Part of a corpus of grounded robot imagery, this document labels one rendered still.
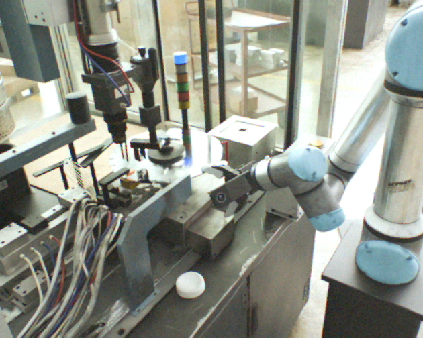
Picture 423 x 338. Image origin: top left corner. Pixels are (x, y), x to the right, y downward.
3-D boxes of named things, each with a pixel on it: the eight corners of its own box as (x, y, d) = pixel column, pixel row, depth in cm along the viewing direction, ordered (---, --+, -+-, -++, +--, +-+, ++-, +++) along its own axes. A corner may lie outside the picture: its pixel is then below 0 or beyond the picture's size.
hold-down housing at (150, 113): (153, 119, 109) (144, 43, 99) (165, 124, 106) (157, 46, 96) (137, 126, 106) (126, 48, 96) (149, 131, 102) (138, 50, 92)
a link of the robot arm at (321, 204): (354, 202, 93) (332, 163, 91) (344, 231, 85) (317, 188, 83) (324, 211, 98) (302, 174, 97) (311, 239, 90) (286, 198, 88)
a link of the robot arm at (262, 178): (276, 194, 90) (260, 161, 89) (262, 197, 94) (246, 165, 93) (295, 180, 95) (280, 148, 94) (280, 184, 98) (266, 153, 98)
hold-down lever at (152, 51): (144, 47, 98) (134, 47, 96) (160, 46, 94) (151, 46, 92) (146, 80, 100) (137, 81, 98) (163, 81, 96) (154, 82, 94)
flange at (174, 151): (182, 141, 124) (181, 134, 123) (188, 158, 114) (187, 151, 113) (145, 147, 122) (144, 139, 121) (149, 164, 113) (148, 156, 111)
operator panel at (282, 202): (301, 170, 145) (304, 132, 137) (331, 178, 139) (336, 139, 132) (264, 210, 125) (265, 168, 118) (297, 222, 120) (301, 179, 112)
